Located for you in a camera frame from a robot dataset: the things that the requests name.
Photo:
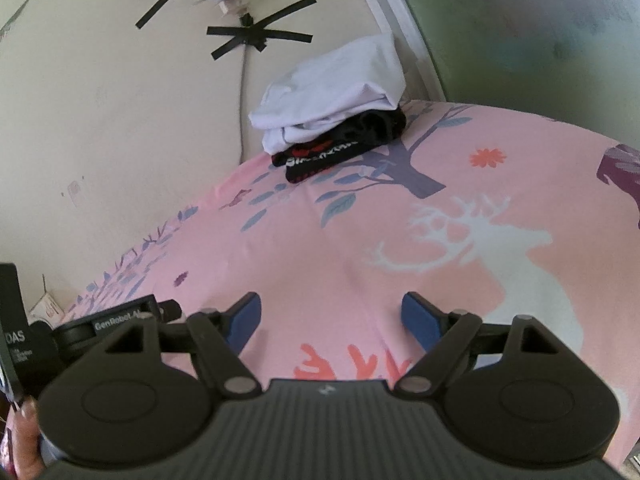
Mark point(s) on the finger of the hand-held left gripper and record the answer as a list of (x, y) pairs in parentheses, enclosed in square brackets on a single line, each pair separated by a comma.
[(170, 308)]

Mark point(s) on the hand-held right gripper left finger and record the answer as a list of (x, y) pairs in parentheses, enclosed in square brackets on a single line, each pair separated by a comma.
[(245, 317)]

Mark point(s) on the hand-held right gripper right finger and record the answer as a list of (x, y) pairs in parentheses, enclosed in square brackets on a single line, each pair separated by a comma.
[(420, 320)]

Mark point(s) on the white piped shorts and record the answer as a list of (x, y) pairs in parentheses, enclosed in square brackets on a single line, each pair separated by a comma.
[(290, 137)]

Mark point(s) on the white shirt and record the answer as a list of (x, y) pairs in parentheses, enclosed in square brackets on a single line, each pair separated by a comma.
[(330, 75)]

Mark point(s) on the person's left hand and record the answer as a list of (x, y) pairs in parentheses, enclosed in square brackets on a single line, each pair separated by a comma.
[(27, 435)]

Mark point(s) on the white printed paper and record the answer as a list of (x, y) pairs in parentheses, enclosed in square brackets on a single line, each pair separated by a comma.
[(45, 310)]

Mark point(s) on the pink floral bed sheet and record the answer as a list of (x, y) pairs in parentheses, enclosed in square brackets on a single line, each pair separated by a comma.
[(325, 260)]

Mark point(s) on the black red printed garment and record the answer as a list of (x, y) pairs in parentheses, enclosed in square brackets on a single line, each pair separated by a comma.
[(370, 132)]

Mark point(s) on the frosted window glass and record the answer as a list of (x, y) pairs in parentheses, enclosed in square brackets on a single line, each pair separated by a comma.
[(525, 35)]

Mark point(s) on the pink wall sticker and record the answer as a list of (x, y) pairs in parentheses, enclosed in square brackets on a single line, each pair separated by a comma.
[(74, 187)]

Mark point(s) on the white window frame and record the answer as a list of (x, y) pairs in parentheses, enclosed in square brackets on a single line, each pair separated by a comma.
[(400, 20)]

